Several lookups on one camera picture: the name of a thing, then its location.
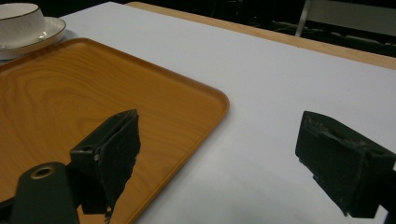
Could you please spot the white cup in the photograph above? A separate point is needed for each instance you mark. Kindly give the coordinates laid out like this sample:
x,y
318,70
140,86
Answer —
x,y
19,22

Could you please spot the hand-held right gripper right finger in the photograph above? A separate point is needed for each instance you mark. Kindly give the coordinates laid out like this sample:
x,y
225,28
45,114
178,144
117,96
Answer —
x,y
339,165

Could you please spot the orange wooden tray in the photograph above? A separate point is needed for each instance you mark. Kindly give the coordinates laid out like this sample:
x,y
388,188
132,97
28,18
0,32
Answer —
x,y
77,102

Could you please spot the white saucer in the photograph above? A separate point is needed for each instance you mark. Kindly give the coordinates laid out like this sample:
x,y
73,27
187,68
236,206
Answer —
x,y
46,32

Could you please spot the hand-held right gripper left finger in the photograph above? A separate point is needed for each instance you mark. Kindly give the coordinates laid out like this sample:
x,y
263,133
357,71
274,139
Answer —
x,y
107,161

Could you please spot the metal stand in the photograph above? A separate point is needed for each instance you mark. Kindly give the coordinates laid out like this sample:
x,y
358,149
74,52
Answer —
x,y
303,18

